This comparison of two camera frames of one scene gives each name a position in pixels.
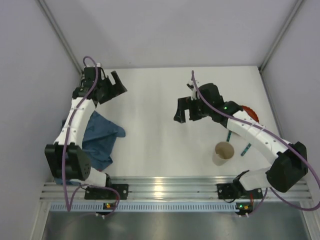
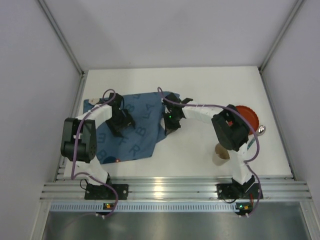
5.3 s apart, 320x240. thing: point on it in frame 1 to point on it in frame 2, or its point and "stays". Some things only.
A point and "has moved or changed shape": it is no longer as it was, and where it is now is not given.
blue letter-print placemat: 98,138 has moved or changed shape
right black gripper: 191,109 to 171,122
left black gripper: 108,89 to 121,122
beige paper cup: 224,151 stays
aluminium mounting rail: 204,188 stays
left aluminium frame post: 44,6 stays
